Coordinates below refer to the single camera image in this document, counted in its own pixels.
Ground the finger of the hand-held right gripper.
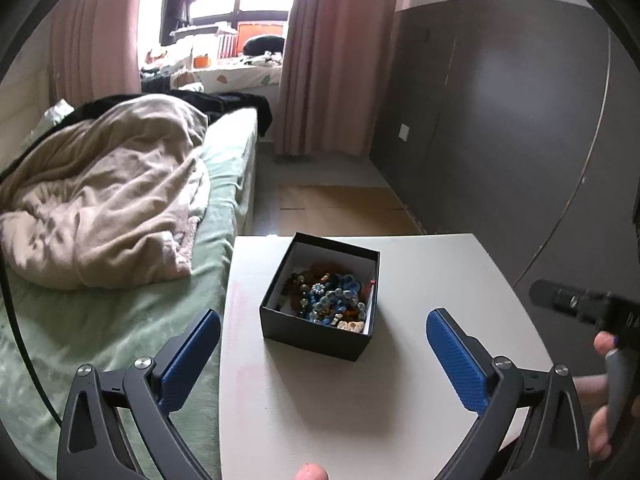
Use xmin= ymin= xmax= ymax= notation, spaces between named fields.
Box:
xmin=529 ymin=279 xmax=610 ymax=325

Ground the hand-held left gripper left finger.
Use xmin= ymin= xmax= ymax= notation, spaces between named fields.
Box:
xmin=56 ymin=308 xmax=223 ymax=480

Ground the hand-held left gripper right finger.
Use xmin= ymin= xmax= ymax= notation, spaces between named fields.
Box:
xmin=425 ymin=308 xmax=592 ymax=480

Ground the black jewelry box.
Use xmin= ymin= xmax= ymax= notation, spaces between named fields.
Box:
xmin=259 ymin=232 xmax=381 ymax=363

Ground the pile of beaded jewelry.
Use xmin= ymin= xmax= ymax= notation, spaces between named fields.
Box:
xmin=281 ymin=263 xmax=376 ymax=335

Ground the person's right hand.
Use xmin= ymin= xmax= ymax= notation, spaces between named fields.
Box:
xmin=572 ymin=332 xmax=623 ymax=464

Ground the bed with green sheet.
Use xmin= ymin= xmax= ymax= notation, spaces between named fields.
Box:
xmin=0 ymin=107 xmax=259 ymax=480

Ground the beige blanket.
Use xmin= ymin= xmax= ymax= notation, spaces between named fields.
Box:
xmin=0 ymin=95 xmax=211 ymax=292

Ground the flat cardboard sheet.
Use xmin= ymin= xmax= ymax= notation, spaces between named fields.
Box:
xmin=278 ymin=185 xmax=420 ymax=237

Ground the black clothing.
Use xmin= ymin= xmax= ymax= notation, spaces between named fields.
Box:
xmin=65 ymin=90 xmax=272 ymax=139

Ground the white cloth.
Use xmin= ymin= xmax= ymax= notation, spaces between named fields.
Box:
xmin=42 ymin=99 xmax=77 ymax=127

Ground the leaf print cloth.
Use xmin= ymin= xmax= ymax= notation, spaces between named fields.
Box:
xmin=170 ymin=62 xmax=284 ymax=94

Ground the black bag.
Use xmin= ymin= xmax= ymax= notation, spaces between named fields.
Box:
xmin=243 ymin=34 xmax=285 ymax=57

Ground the pink curtain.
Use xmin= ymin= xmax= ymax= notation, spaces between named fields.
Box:
xmin=275 ymin=0 xmax=417 ymax=159
xmin=47 ymin=0 xmax=147 ymax=107

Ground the orange box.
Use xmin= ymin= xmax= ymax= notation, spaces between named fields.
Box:
xmin=237 ymin=22 xmax=289 ymax=57

